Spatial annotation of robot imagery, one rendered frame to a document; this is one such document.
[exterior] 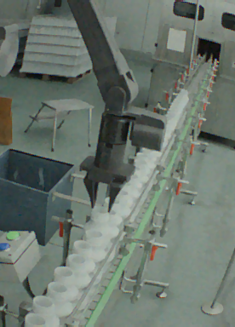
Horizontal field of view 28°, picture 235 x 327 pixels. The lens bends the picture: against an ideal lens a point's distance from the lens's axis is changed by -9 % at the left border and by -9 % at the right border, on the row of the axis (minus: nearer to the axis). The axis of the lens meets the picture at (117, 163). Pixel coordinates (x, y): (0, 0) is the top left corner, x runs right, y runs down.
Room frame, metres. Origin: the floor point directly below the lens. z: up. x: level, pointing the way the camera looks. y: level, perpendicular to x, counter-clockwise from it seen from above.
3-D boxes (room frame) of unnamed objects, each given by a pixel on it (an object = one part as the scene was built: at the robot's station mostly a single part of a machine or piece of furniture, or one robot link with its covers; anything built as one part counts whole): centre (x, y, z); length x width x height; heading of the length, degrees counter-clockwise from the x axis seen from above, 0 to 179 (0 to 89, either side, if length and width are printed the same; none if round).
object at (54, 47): (8.24, 1.31, 0.59); 1.24 x 1.03 x 1.17; 172
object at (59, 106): (4.82, 0.66, 0.21); 0.61 x 0.47 x 0.41; 43
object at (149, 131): (0.95, -0.02, 1.41); 0.12 x 0.09 x 0.12; 80
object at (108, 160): (0.96, 0.02, 1.31); 0.10 x 0.07 x 0.07; 80
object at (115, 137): (0.95, 0.01, 1.37); 0.07 x 0.06 x 0.07; 80
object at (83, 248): (0.84, 0.04, 1.08); 0.06 x 0.06 x 0.17
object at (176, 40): (5.75, -0.45, 1.22); 0.23 x 0.03 x 0.32; 79
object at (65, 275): (0.72, 0.06, 1.08); 0.06 x 0.06 x 0.17
